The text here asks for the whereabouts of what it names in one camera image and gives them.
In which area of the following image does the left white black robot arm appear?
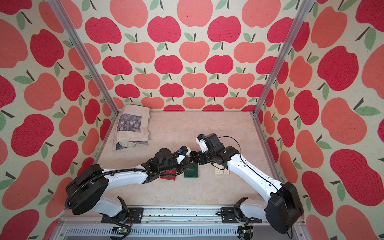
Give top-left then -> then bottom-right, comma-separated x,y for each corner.
65,146 -> 197,224

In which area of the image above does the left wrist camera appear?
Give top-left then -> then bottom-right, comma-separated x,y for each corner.
177,146 -> 192,156

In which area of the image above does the right aluminium frame post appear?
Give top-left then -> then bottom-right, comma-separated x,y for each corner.
253,0 -> 314,116

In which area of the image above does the folded beige patterned cloth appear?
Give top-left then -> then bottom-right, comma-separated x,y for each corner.
112,105 -> 151,151

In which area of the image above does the aluminium frame post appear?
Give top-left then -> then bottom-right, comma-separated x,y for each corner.
253,0 -> 314,116
47,0 -> 120,116

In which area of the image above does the cream lift-off box lid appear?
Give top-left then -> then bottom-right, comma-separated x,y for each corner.
214,167 -> 230,175

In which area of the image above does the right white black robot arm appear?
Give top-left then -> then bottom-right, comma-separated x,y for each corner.
196,134 -> 304,234

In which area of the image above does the red jewelry box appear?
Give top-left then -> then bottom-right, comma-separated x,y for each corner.
160,170 -> 177,181

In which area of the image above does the green jewelry box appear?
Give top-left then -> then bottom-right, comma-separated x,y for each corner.
184,163 -> 199,179

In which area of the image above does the left aluminium frame post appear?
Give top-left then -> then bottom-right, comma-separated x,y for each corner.
47,0 -> 120,116

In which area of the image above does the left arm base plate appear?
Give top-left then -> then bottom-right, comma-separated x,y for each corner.
112,207 -> 144,225

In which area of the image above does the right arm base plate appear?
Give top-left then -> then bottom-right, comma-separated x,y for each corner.
216,207 -> 263,225

